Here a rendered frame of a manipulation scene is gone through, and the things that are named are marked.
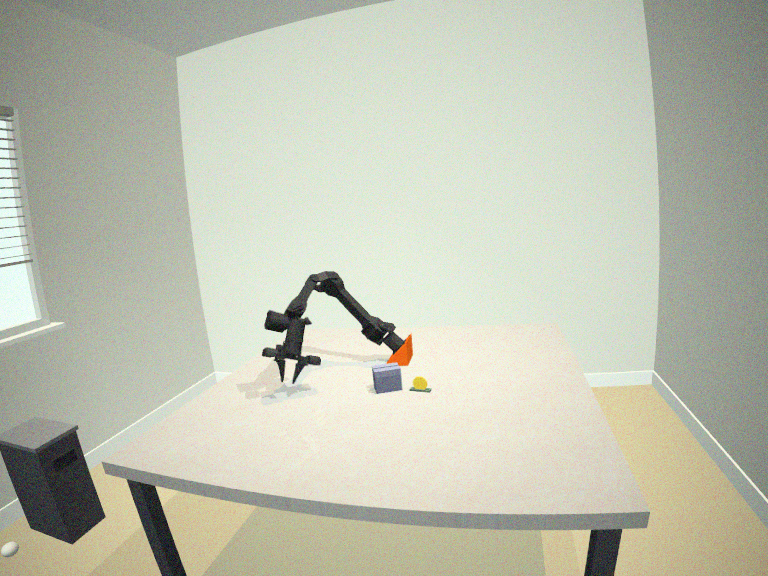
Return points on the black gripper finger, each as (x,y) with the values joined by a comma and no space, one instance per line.
(281,366)
(298,368)

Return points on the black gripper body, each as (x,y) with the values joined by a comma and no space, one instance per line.
(293,344)

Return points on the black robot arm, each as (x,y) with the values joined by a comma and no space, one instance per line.
(373,328)

